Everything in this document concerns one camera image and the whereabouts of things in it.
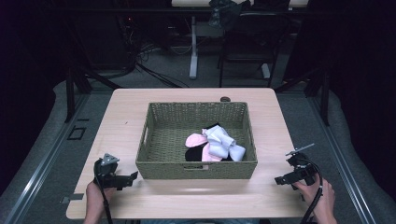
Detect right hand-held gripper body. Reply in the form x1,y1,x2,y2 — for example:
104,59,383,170
285,143,319,188

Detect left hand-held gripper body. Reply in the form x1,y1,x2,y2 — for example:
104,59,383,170
93,152,126,189

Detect green woven basket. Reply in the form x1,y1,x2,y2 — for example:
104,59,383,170
134,101,259,180

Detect black sock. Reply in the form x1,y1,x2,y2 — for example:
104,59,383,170
184,144,207,162

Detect white sock bundle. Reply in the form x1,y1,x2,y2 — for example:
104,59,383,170
204,124,236,160

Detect person's left hand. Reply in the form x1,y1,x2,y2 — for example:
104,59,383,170
85,180,117,217

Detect person's right hand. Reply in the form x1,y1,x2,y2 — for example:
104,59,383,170
293,176,337,218

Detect black metal stand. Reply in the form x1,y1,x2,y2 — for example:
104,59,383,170
63,60,123,124
274,66,332,127

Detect black metal chair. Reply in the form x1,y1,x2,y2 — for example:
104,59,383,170
217,11,292,89

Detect dark bag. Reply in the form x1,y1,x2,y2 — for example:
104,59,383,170
207,0,251,31

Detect light desk top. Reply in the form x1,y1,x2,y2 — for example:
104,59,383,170
171,0,310,8

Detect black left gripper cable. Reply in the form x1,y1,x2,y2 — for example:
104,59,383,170
93,158,114,224

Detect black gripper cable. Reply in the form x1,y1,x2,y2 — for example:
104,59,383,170
299,158,325,224
93,158,114,224

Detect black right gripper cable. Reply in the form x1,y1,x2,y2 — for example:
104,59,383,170
299,158,325,224

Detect aluminium floor rail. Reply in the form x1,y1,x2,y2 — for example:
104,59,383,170
306,92,379,224
0,92,92,224

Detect bundle of floor cables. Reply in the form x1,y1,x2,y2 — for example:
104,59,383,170
124,18,191,90

